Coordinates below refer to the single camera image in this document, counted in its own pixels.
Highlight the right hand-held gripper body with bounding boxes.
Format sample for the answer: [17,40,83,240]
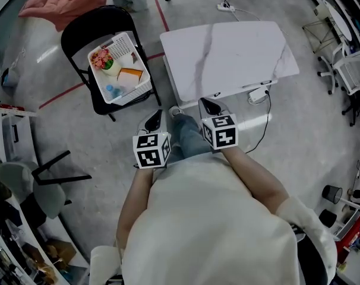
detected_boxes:
[198,97,239,150]

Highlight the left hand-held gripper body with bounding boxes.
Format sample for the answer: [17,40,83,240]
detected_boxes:
[132,109,172,170]

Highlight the clear bottle with blue cap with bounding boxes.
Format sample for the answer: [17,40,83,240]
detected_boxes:
[105,84,128,99]

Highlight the orange and white box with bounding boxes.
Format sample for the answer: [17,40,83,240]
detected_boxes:
[116,67,145,83]

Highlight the pink flowers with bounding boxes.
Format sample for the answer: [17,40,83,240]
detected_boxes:
[90,48,123,77]

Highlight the person's right forearm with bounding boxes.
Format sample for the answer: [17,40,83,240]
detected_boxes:
[220,147,289,217]

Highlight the person's left forearm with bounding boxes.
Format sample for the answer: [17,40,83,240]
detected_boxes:
[116,166,157,249]

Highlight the person's jeans leg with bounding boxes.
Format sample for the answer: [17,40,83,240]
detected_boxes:
[167,113,212,163]

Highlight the person's white shoe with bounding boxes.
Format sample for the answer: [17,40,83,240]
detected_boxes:
[168,105,184,119]

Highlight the white power adapter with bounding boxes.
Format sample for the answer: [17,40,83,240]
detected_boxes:
[247,87,270,105]

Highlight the white plastic basket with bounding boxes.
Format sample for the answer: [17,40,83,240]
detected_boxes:
[87,31,152,106]

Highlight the white marble table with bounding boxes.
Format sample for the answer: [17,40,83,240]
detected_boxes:
[159,21,300,110]

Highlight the person's white shirt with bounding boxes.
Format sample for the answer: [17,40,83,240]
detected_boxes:
[89,152,338,285]

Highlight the grey shell chair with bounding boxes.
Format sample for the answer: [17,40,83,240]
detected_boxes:
[0,150,93,220]

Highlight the black mesh waste bin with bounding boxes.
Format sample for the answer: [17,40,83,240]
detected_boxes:
[321,184,343,205]

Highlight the brown cardboard box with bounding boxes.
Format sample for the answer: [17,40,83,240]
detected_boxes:
[45,238,77,264]

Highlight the black round container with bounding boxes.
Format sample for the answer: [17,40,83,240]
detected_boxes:
[318,208,338,228]

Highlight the black folding chair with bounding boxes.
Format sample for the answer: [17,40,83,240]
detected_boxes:
[61,5,163,122]

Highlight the white shelf unit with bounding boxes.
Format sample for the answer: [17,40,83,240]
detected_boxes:
[0,103,39,163]

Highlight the white mesh office chair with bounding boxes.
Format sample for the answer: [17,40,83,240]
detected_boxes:
[317,46,360,96]

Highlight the black seat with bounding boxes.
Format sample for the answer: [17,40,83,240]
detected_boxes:
[295,233,330,285]

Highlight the red machine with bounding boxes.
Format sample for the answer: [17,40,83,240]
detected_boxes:
[335,208,360,264]

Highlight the round white side table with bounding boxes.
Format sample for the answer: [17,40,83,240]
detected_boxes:
[320,0,353,42]

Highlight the pink cushion seat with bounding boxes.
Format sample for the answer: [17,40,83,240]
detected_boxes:
[18,0,108,31]

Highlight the black power cable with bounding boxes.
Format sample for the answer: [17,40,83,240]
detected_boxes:
[244,90,273,154]

